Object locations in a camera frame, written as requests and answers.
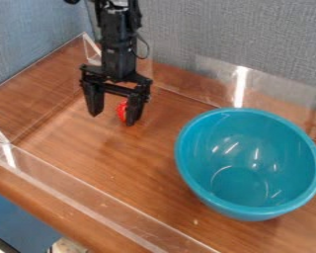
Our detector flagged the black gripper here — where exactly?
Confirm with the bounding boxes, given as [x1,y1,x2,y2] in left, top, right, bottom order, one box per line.
[78,31,154,127]

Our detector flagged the red toy strawberry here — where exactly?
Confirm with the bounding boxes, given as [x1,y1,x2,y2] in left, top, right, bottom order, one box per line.
[116,101,128,122]

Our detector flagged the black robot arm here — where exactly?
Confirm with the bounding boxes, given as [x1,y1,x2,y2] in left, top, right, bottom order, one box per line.
[79,0,153,127]

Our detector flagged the blue plastic bowl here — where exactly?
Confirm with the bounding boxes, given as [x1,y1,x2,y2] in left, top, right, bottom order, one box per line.
[173,108,316,221]

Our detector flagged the clear acrylic left barrier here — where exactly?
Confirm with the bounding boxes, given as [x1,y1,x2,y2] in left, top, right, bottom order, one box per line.
[0,32,93,93]

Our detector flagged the clear acrylic barrier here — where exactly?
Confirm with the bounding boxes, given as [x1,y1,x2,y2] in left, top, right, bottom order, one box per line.
[0,130,220,253]
[79,32,316,144]
[0,32,93,93]

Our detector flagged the clear acrylic back barrier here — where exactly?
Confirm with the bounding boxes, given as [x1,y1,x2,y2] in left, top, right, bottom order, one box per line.
[79,32,316,144]

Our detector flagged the clear acrylic front barrier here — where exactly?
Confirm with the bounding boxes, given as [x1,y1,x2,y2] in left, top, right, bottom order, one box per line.
[0,130,220,253]

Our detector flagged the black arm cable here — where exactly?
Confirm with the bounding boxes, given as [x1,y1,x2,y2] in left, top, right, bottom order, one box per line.
[132,32,152,61]

